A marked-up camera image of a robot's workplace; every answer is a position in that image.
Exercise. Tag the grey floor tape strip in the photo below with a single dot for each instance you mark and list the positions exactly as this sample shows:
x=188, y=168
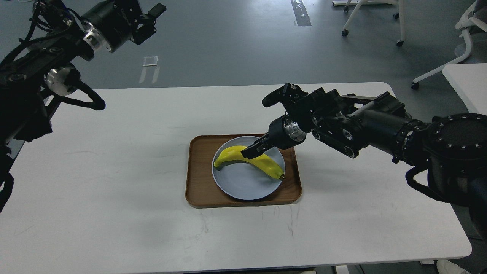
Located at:
x=300, y=13

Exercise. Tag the yellow banana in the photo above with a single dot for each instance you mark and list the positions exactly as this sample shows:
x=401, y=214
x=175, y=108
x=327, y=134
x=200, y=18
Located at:
x=233, y=155

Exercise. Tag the light blue plate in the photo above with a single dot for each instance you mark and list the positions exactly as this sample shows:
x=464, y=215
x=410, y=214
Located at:
x=242, y=180

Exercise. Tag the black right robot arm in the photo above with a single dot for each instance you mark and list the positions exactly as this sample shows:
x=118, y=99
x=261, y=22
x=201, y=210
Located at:
x=448, y=156

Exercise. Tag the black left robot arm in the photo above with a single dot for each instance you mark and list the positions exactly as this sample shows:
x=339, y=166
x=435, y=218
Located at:
x=38, y=75

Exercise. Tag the white shoe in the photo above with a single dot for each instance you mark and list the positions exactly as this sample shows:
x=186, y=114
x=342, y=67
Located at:
x=447, y=267

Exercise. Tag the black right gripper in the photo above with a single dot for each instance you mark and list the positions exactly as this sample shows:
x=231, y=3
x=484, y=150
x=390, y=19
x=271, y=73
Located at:
x=283, y=133

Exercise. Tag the white side table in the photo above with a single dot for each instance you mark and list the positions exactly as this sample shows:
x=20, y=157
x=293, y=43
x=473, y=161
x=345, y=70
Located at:
x=470, y=83

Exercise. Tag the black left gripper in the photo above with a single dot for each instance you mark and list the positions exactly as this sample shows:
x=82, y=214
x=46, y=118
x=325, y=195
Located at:
x=118, y=21

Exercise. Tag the white rolling table frame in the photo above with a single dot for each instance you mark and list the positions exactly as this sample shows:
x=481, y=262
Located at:
x=364, y=15

